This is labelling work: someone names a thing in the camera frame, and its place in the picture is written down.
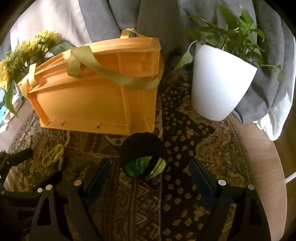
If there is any sunflower bouquet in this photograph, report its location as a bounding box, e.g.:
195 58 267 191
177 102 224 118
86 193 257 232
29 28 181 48
1 30 75 115

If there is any white ring light hoop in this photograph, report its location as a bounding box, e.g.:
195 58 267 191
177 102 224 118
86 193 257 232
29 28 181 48
285 172 296 184

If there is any green potted plant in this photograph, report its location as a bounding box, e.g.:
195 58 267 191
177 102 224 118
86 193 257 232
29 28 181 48
174 1 285 82

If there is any black and green soft ball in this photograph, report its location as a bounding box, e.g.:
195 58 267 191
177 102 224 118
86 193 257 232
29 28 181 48
120 132 167 180

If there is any grey curtain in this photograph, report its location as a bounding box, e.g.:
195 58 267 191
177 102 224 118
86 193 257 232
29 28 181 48
79 1 295 123

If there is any orange plastic storage crate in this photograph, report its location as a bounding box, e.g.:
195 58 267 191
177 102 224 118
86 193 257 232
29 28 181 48
18 28 164 136

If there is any beige curtain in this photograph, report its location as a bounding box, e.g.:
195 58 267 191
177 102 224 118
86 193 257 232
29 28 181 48
10 0 91 50

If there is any patterned round rug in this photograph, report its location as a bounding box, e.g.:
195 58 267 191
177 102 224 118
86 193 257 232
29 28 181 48
4 74 252 240

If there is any white ribbed plant pot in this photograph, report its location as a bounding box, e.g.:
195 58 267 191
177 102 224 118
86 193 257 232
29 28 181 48
191 44 257 121

